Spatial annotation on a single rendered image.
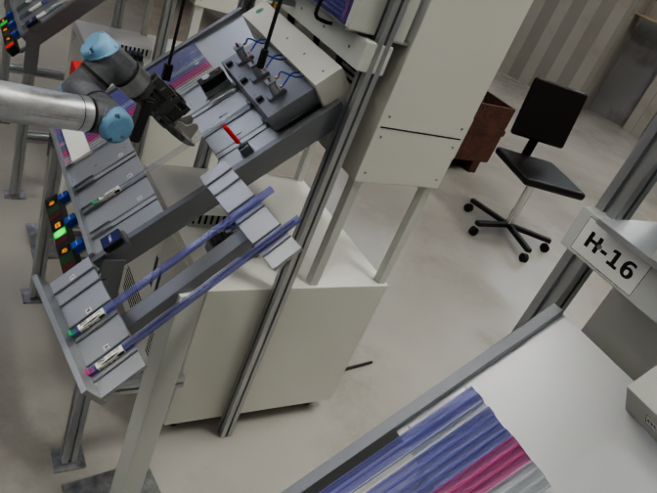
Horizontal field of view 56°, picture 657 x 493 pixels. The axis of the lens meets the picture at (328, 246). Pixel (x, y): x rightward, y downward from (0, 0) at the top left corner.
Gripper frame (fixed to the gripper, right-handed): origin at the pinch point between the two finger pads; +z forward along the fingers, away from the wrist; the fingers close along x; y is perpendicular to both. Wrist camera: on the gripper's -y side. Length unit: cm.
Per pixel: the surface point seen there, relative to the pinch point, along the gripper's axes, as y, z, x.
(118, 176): -20.4, -3.0, 5.6
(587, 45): 459, 665, 499
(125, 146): -15.4, -2.0, 16.7
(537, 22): 439, 640, 583
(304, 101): 29.7, 2.4, -17.0
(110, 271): -30.9, -4.5, -25.4
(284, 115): 23.8, 1.7, -17.0
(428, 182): 43, 52, -21
